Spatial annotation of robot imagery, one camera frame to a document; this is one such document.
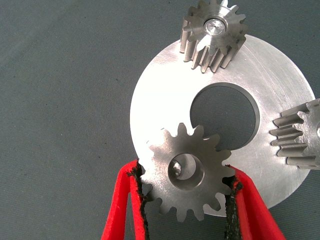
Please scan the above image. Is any dark grey table cloth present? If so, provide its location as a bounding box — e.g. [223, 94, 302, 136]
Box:
[0, 0, 320, 240]

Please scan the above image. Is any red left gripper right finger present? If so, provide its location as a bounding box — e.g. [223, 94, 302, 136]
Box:
[221, 164, 287, 240]

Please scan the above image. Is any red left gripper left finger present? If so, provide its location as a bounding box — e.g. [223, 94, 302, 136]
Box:
[99, 159, 151, 240]

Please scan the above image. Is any small steel planetary gear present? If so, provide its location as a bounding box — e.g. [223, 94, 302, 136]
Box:
[269, 97, 320, 171]
[139, 122, 236, 224]
[179, 0, 250, 74]

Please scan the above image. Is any round metal carrier plate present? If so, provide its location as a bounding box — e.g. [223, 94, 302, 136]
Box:
[129, 33, 316, 217]

